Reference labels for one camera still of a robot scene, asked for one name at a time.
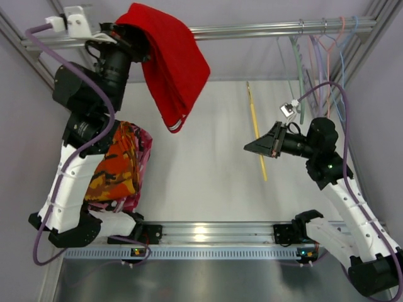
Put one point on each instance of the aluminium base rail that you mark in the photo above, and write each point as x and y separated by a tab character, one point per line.
213	233

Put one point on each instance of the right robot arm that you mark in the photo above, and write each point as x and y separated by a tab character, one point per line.
369	256

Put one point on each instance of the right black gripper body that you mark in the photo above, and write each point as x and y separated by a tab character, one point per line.
278	140

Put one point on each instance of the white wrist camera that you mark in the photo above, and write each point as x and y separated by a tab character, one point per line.
79	23
290	109

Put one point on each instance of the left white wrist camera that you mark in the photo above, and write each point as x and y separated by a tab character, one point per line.
79	23

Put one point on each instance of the red trousers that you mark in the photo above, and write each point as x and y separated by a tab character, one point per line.
177	71

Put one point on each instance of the aluminium hanging rail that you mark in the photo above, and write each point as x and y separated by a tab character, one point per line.
324	26

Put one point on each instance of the green hanger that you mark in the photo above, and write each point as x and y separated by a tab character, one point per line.
296	52

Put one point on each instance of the pink hanger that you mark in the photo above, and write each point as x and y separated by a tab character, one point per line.
328	51

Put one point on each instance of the orange camouflage garment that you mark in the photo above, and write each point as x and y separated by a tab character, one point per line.
117	175

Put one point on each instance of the pink camouflage garment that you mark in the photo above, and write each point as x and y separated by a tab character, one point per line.
143	142

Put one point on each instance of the yellow hanger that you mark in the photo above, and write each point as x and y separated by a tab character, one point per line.
255	128

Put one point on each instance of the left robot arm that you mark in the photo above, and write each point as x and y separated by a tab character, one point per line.
92	97

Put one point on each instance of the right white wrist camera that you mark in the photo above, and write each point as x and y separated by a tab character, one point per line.
290	109

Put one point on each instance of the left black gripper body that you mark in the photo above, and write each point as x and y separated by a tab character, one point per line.
126	38

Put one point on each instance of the purple hanger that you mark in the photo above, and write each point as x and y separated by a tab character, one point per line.
320	69

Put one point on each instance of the grey slotted cable duct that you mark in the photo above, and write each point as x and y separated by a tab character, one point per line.
188	253

